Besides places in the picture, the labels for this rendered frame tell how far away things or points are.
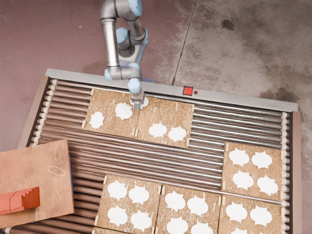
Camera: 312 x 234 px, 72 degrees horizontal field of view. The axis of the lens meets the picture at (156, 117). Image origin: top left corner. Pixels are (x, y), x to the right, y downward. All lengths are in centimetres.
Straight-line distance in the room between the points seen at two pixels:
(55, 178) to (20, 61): 220
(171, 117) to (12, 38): 277
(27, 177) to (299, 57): 327
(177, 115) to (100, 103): 62
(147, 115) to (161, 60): 139
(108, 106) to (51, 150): 52
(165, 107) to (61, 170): 88
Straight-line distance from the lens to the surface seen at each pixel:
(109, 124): 169
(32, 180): 174
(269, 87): 306
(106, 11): 140
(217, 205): 165
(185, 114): 167
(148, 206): 161
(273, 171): 178
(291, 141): 187
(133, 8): 138
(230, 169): 167
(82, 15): 357
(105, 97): 177
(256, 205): 173
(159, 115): 166
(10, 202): 161
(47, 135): 187
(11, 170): 183
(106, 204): 166
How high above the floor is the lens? 253
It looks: 74 degrees down
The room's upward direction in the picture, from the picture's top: 7 degrees counter-clockwise
